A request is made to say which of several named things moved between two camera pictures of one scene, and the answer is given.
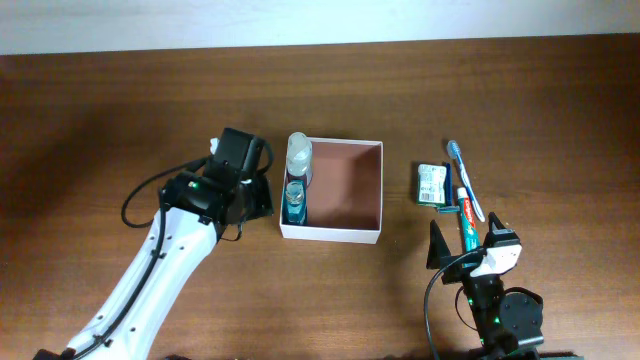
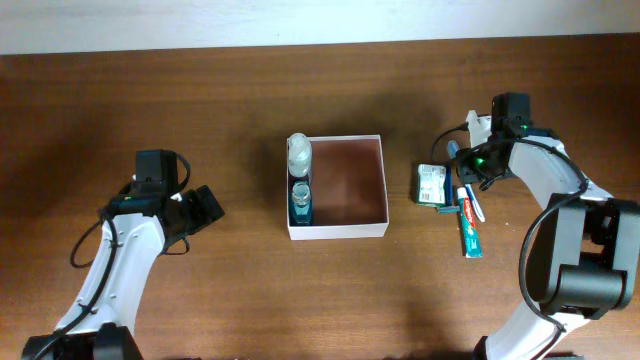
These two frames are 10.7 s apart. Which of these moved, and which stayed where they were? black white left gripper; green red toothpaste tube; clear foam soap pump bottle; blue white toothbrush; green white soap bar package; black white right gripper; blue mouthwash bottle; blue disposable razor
Moved: black white right gripper; black white left gripper; blue mouthwash bottle
Stayed: blue disposable razor; green white soap bar package; blue white toothbrush; clear foam soap pump bottle; green red toothpaste tube
